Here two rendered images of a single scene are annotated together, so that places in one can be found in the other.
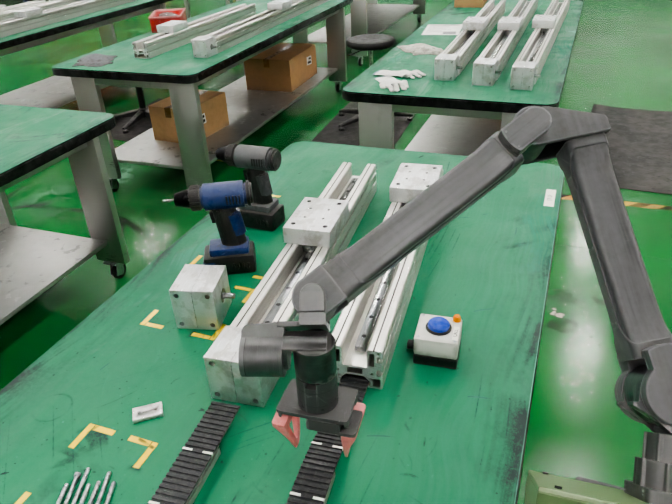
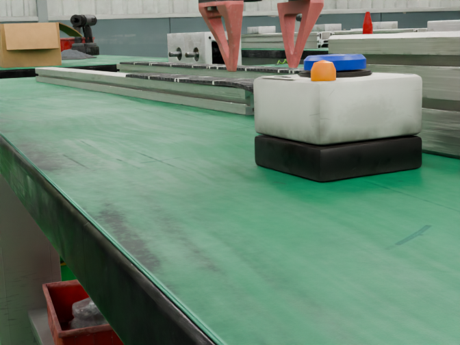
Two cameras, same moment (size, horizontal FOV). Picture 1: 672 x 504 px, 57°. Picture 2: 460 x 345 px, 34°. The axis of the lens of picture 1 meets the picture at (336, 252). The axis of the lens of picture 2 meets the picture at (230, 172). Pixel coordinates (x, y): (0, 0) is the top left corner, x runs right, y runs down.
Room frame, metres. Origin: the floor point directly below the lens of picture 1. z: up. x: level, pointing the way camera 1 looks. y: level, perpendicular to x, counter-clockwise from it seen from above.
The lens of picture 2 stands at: (1.19, -0.57, 0.87)
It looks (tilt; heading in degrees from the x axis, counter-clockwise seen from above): 11 degrees down; 135
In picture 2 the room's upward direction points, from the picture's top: 2 degrees counter-clockwise
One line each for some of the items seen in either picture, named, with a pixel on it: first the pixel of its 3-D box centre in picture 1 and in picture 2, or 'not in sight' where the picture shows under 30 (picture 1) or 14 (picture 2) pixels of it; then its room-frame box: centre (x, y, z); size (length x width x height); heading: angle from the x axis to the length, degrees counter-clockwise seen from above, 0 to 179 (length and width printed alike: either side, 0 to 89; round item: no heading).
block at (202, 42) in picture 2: not in sight; (207, 53); (-0.02, 0.58, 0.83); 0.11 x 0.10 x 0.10; 74
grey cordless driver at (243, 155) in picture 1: (246, 184); not in sight; (1.48, 0.23, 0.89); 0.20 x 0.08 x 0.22; 67
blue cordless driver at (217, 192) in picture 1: (212, 228); not in sight; (1.24, 0.28, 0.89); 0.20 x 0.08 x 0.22; 96
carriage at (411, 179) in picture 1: (416, 187); not in sight; (1.44, -0.22, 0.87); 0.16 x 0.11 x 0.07; 163
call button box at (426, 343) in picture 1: (433, 339); (346, 118); (0.90, -0.17, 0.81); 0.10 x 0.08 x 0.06; 73
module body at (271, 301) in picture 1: (318, 244); not in sight; (1.26, 0.04, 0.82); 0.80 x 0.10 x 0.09; 163
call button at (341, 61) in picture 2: (438, 326); (335, 69); (0.90, -0.18, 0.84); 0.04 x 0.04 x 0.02
